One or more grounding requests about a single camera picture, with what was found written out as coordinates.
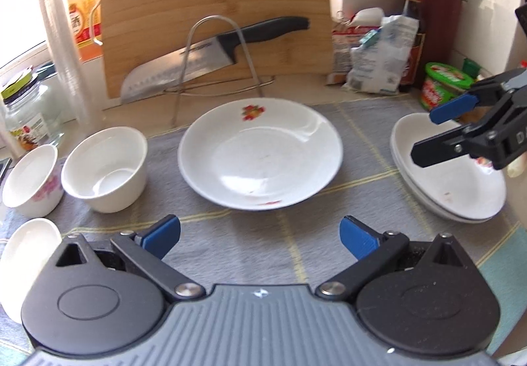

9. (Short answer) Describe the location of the dark soy sauce bottle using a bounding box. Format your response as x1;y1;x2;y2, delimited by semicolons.
400;0;427;94

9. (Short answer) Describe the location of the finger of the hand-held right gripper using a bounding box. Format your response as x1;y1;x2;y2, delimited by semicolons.
410;123;495;170
429;69;527;125

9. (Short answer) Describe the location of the stack of clear plastic cups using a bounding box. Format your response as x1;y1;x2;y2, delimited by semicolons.
37;0;102;128

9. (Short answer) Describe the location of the orange oil bottle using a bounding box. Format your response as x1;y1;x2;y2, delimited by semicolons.
62;0;104;63

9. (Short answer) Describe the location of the dark red knife block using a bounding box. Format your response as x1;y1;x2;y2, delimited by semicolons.
412;0;467;92

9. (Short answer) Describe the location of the white printed bag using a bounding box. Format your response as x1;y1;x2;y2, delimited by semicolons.
341;14;419;95

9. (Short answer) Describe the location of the plain white bowl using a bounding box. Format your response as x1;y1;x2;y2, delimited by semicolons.
61;126;148;214

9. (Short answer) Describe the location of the red and white bag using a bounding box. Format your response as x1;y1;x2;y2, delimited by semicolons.
326;26;360;87

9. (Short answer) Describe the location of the steel wire rack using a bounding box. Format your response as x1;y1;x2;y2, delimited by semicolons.
164;14;275;128

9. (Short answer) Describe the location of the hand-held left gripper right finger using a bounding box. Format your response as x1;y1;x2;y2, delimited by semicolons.
315;215;468;301

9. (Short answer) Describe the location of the grey checked cloth mat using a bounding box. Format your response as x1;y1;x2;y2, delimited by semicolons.
0;100;527;352

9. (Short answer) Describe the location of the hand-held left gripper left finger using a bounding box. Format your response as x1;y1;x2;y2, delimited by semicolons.
55;214;207;302

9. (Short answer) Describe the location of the glass jar green lid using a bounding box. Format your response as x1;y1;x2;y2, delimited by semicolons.
0;69;65;153

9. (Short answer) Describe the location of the black-handled kitchen knife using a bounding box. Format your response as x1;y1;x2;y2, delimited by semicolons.
120;16;311;104

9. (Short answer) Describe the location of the small green container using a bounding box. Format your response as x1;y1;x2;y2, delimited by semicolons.
463;57;483;79

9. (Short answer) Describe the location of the green lidded tub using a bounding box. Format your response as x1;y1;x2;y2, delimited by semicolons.
417;62;477;112

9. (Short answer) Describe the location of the white bowl pink floral print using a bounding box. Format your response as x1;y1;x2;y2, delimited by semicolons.
0;218;63;322
2;144;65;219

